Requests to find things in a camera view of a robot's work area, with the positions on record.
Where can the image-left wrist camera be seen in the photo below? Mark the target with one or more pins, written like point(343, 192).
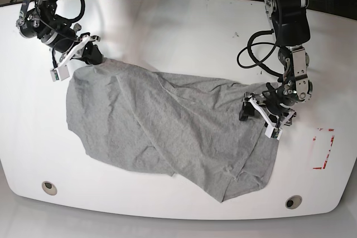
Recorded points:
point(60, 73)

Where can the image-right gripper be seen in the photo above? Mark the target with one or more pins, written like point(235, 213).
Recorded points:
point(273, 113)

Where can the table grommet hole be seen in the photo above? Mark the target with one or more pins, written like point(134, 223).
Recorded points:
point(293, 202)
point(49, 188)

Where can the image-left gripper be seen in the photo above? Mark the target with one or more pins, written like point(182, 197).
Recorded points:
point(83, 49)

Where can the red tape rectangle marking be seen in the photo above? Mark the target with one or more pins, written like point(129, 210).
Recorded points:
point(322, 144)

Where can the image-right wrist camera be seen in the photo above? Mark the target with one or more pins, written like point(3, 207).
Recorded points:
point(273, 132)

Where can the grey t-shirt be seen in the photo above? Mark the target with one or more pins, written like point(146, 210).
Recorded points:
point(155, 122)

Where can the left table grommet hole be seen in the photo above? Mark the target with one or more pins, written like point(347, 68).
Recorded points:
point(49, 188)

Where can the right table grommet hole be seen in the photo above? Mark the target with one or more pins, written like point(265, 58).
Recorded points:
point(293, 202)

